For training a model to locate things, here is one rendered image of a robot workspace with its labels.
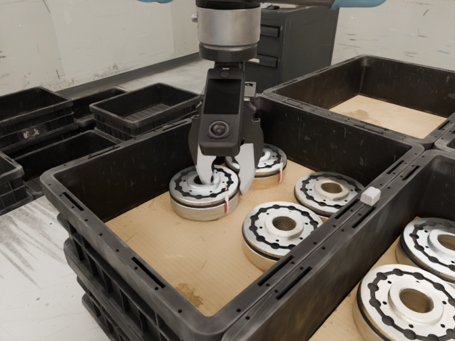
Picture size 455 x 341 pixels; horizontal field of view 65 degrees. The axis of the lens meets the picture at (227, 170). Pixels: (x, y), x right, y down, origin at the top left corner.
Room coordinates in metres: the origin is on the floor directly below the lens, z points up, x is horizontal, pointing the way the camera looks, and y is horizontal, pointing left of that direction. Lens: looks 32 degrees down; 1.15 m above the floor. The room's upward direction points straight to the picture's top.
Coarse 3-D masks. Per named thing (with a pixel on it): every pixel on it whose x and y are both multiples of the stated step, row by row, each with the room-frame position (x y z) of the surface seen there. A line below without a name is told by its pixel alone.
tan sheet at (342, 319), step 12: (396, 240) 0.35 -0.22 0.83; (384, 264) 0.31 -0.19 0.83; (396, 264) 0.31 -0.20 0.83; (348, 300) 0.26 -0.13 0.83; (336, 312) 0.24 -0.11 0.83; (348, 312) 0.24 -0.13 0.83; (324, 324) 0.23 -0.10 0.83; (336, 324) 0.23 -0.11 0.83; (348, 324) 0.23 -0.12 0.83; (312, 336) 0.21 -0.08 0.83; (324, 336) 0.21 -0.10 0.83; (336, 336) 0.21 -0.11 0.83; (348, 336) 0.21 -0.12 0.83; (360, 336) 0.21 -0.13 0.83
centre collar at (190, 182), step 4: (196, 172) 0.46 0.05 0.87; (192, 176) 0.45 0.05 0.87; (196, 176) 0.45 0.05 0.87; (216, 176) 0.44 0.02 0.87; (188, 180) 0.43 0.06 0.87; (192, 180) 0.43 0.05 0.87; (216, 180) 0.43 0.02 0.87; (220, 180) 0.44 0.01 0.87; (188, 184) 0.43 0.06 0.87; (192, 184) 0.42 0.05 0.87; (196, 184) 0.42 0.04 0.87; (208, 184) 0.42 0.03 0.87; (212, 184) 0.42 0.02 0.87; (216, 184) 0.42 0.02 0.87; (192, 188) 0.42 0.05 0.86; (196, 188) 0.42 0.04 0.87; (200, 188) 0.41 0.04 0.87; (204, 188) 0.41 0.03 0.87; (208, 188) 0.41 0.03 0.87; (212, 188) 0.42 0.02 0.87
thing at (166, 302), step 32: (256, 96) 0.61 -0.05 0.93; (352, 128) 0.49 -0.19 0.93; (96, 160) 0.39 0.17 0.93; (64, 192) 0.32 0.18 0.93; (96, 224) 0.26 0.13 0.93; (128, 256) 0.22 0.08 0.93; (288, 256) 0.22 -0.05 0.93; (160, 288) 0.19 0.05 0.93; (256, 288) 0.19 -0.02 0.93; (192, 320) 0.16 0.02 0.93; (224, 320) 0.16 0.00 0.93
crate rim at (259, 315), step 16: (416, 160) 0.38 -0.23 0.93; (432, 160) 0.39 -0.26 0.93; (448, 160) 0.39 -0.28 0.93; (400, 176) 0.35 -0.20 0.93; (416, 176) 0.36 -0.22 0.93; (384, 192) 0.32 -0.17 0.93; (400, 192) 0.32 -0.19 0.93; (368, 208) 0.29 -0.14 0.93; (384, 208) 0.30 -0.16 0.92; (352, 224) 0.26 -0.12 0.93; (368, 224) 0.27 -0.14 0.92; (336, 240) 0.24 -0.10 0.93; (320, 256) 0.22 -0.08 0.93; (304, 272) 0.21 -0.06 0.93; (288, 288) 0.20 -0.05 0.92; (256, 304) 0.17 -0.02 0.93; (272, 304) 0.17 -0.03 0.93; (240, 320) 0.16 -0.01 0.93; (256, 320) 0.16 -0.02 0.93; (224, 336) 0.15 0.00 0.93; (240, 336) 0.15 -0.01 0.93
